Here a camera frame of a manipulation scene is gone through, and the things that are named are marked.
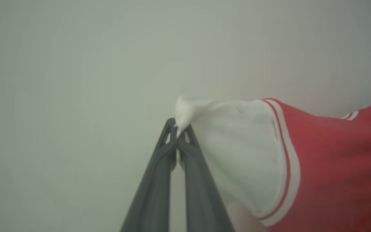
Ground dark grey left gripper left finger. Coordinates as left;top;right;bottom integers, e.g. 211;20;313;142
120;118;178;232

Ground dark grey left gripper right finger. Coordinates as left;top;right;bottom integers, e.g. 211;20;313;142
177;124;235;232

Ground red and white jersey garment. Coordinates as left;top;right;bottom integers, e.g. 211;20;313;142
174;95;371;232

